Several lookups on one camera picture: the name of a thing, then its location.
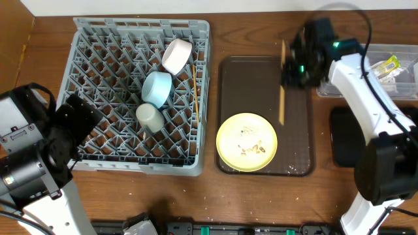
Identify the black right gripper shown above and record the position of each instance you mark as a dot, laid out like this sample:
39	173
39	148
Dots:
292	67

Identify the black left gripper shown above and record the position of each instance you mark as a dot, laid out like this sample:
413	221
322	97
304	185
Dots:
70	122

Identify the wooden chopstick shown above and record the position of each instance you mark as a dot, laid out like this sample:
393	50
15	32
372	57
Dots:
195	93
282	91

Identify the cream white cup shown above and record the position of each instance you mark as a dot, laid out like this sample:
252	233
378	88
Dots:
150	117

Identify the yellow green snack wrapper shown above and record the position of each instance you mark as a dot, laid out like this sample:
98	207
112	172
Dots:
383	68

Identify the light blue bowl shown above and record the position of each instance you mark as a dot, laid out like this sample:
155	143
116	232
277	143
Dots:
156	88

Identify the yellow plate with crumbs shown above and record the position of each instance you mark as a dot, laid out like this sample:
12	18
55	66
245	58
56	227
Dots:
246	142

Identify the pink bowl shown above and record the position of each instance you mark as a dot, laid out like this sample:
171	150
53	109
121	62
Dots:
176	56

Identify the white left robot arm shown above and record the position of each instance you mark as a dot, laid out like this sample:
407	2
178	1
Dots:
40	139

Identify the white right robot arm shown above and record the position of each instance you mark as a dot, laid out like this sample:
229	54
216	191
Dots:
386	175

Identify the clear plastic waste bin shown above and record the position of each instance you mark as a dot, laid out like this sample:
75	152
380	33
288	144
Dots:
401	83

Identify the dark brown serving tray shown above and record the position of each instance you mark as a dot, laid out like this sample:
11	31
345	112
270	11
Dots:
251	84

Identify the grey plastic dish rack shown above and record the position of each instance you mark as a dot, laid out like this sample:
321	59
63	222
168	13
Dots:
108	63

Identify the black rectangular bin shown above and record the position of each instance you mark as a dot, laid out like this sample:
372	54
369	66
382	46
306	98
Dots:
348	142

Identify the black equipment rail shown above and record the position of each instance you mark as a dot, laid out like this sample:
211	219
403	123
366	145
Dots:
146	224

